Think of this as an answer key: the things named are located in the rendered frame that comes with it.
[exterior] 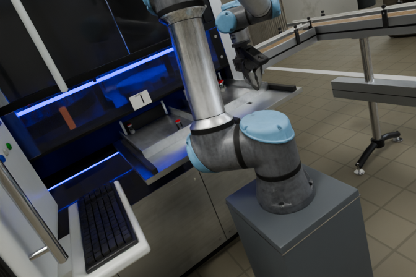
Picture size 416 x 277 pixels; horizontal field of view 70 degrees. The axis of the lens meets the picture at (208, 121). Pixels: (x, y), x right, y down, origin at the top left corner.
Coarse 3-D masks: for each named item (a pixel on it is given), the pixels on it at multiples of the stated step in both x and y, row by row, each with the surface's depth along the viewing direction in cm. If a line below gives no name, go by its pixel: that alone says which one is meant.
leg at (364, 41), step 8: (360, 40) 169; (368, 40) 168; (360, 48) 172; (368, 48) 169; (368, 56) 171; (368, 64) 173; (368, 72) 175; (368, 80) 177; (368, 104) 185; (376, 104) 183; (376, 112) 185; (376, 120) 187; (376, 128) 189; (376, 136) 191
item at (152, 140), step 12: (156, 120) 140; (168, 120) 134; (180, 120) 128; (192, 120) 122; (120, 132) 130; (144, 132) 130; (156, 132) 125; (168, 132) 120; (180, 132) 110; (132, 144) 114; (144, 144) 117; (156, 144) 106; (168, 144) 108; (144, 156) 104
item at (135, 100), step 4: (144, 92) 127; (132, 96) 124; (136, 96) 125; (140, 96) 126; (144, 96) 127; (148, 96) 128; (132, 100) 125; (136, 100) 126; (140, 100) 126; (144, 100) 127; (148, 100) 128; (132, 104) 125; (136, 104) 126; (140, 104) 127; (144, 104) 128; (136, 108) 126
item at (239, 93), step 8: (224, 80) 154; (232, 80) 148; (240, 80) 142; (232, 88) 144; (240, 88) 140; (248, 88) 136; (264, 88) 126; (224, 96) 137; (232, 96) 134; (240, 96) 120; (248, 96) 122; (184, 104) 145; (224, 104) 128; (232, 104) 119; (240, 104) 121
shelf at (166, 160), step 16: (256, 96) 124; (272, 96) 118; (288, 96) 114; (240, 112) 115; (176, 144) 107; (128, 160) 109; (160, 160) 100; (176, 160) 96; (144, 176) 93; (160, 176) 93
